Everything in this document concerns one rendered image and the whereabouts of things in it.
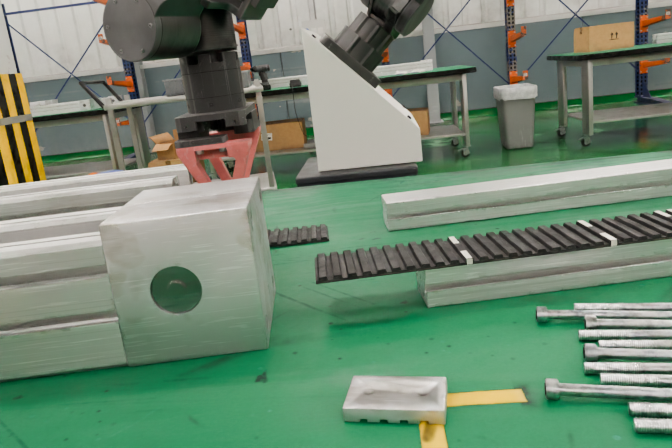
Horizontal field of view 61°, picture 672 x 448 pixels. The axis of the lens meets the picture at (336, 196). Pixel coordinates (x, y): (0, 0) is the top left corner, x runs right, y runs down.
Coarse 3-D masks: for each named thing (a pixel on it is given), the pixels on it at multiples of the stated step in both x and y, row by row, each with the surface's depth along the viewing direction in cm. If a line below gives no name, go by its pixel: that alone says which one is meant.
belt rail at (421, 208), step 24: (600, 168) 62; (624, 168) 61; (648, 168) 60; (408, 192) 61; (432, 192) 60; (456, 192) 59; (480, 192) 58; (504, 192) 58; (528, 192) 58; (552, 192) 59; (576, 192) 59; (600, 192) 60; (624, 192) 59; (648, 192) 59; (384, 216) 61; (408, 216) 59; (432, 216) 58; (456, 216) 59; (480, 216) 59; (504, 216) 59
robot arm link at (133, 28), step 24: (120, 0) 46; (144, 0) 45; (168, 0) 45; (192, 0) 48; (216, 0) 50; (264, 0) 51; (120, 24) 47; (144, 24) 46; (168, 24) 47; (192, 24) 49; (120, 48) 48; (144, 48) 47; (168, 48) 48; (192, 48) 51
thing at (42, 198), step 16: (80, 176) 62; (96, 176) 61; (112, 176) 60; (128, 176) 60; (144, 176) 60; (160, 176) 60; (176, 176) 55; (0, 192) 60; (16, 192) 60; (32, 192) 60; (48, 192) 55; (64, 192) 53; (80, 192) 53; (96, 192) 53; (112, 192) 53; (128, 192) 53; (0, 208) 53; (16, 208) 53; (32, 208) 53; (48, 208) 53; (64, 208) 53; (80, 208) 54; (96, 208) 55
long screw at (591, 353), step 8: (584, 344) 31; (592, 344) 31; (584, 352) 31; (592, 352) 31; (600, 352) 31; (608, 352) 31; (616, 352) 31; (624, 352) 31; (632, 352) 30; (640, 352) 30; (648, 352) 30; (656, 352) 30; (664, 352) 30; (592, 360) 31; (648, 360) 30; (656, 360) 30; (664, 360) 30
